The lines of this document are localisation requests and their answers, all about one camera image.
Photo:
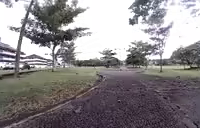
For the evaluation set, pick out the pale kerb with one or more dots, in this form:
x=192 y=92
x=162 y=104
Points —
x=59 y=106

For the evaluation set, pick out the slim tall tree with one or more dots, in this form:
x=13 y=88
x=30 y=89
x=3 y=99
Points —
x=160 y=56

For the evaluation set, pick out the grey road strip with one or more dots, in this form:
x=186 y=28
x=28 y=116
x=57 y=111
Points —
x=1 y=72

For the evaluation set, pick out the dense dark tree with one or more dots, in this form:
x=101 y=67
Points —
x=138 y=55

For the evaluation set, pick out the low white building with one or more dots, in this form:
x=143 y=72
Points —
x=36 y=61

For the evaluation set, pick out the distant row of trees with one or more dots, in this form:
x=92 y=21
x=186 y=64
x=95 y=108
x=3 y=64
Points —
x=88 y=62

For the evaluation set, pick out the dark brick path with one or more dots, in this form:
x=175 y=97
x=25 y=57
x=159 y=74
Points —
x=121 y=100

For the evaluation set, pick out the wide low tree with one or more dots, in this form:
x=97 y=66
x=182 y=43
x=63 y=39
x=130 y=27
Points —
x=191 y=53

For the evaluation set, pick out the grass field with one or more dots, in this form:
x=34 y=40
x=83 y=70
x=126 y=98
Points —
x=38 y=83

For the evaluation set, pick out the tall leaning tree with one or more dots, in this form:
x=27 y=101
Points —
x=20 y=43

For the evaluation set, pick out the grass lawn beyond path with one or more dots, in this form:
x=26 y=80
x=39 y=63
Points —
x=174 y=71

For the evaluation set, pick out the distant flat-topped tree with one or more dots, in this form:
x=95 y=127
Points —
x=108 y=55

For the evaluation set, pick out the small tree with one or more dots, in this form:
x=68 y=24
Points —
x=67 y=53

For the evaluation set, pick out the broad spreading tree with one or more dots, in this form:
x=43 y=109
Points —
x=54 y=33

